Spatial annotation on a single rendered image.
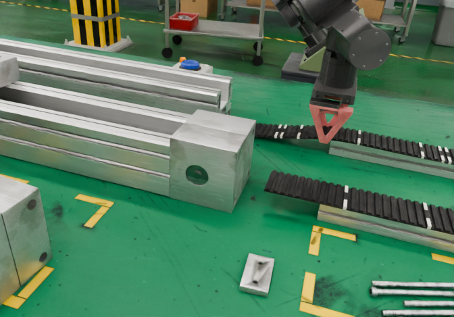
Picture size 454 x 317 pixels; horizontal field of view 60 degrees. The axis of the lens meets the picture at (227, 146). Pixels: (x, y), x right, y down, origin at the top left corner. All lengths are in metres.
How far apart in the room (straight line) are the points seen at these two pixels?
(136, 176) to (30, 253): 0.18
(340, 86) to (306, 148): 0.13
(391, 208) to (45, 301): 0.41
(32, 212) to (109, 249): 0.10
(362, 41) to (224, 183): 0.26
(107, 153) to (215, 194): 0.16
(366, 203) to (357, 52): 0.20
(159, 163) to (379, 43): 0.33
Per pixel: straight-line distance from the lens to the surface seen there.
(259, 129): 0.74
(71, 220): 0.54
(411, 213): 0.56
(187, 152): 0.51
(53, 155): 0.63
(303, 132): 0.72
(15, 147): 0.68
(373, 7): 5.46
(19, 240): 0.45
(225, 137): 0.51
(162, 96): 0.72
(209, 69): 0.88
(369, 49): 0.57
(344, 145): 0.70
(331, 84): 0.65
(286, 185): 0.54
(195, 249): 0.48
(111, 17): 4.06
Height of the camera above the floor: 1.11
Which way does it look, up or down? 29 degrees down
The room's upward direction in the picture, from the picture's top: 4 degrees clockwise
